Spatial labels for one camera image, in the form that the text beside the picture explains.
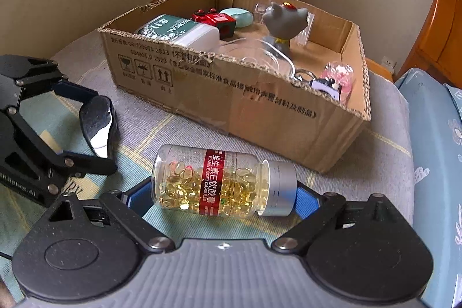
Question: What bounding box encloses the teal oval case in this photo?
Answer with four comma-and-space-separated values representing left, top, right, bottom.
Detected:
219, 8, 254, 28

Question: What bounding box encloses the white and green bottle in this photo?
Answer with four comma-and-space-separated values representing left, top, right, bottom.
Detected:
135, 14, 221, 49

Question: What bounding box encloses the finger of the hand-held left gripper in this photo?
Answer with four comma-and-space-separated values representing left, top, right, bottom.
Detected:
7, 106, 118, 188
0, 55, 100, 110

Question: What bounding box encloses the wooden chair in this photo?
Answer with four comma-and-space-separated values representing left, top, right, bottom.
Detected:
397, 0, 462, 87

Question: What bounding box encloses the orange wooden board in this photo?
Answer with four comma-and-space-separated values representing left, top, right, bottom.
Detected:
364, 57, 395, 82

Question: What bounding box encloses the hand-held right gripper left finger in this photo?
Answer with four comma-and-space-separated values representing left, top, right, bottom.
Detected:
43, 177, 176, 253

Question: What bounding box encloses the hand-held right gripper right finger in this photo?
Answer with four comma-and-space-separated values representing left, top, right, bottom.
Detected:
271, 185, 412, 254

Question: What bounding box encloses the blue floral pillow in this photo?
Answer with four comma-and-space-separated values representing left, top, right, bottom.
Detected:
394, 68, 462, 308

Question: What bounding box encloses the pink jar keychain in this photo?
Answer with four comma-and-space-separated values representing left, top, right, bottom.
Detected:
293, 61, 356, 104

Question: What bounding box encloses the capsule bottle with silver cap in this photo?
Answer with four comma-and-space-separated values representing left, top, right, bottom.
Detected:
152, 144, 297, 219

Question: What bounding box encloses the checked blanket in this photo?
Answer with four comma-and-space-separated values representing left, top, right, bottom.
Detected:
0, 30, 415, 305

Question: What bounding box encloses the cardboard box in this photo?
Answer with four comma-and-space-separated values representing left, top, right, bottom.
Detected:
98, 0, 372, 174

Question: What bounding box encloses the red toy car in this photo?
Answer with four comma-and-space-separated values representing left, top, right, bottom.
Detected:
191, 8, 236, 40

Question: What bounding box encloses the black oval compact mirror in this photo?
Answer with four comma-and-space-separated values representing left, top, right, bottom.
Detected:
78, 95, 118, 158

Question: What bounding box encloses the clear square plastic container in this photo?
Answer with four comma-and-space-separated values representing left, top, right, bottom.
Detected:
217, 37, 296, 78

